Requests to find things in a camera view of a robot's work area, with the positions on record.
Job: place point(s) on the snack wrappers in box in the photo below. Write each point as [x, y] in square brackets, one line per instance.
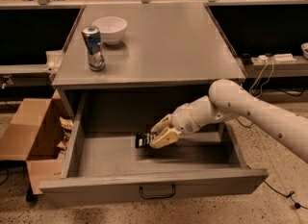
[65, 133]

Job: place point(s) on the open cardboard box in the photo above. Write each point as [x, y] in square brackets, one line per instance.
[36, 136]

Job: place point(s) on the black drawer handle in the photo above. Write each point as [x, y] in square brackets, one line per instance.
[157, 192]

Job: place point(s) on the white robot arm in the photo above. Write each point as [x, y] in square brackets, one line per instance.
[227, 100]

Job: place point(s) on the open grey top drawer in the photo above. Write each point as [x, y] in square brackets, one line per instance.
[103, 165]

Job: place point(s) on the blue silver drink can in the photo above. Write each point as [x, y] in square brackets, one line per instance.
[92, 39]

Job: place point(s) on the white plug adapter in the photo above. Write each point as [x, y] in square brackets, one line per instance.
[262, 58]

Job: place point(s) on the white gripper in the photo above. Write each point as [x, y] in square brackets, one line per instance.
[184, 117]

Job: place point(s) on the grey metal drawer cabinet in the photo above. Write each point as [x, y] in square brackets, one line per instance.
[166, 44]

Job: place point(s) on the white ceramic bowl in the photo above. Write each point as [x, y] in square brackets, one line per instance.
[112, 29]

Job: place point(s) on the dark chocolate rxbar wrapper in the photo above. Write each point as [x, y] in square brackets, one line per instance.
[144, 140]

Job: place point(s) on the white power strip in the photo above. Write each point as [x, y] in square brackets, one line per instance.
[283, 58]

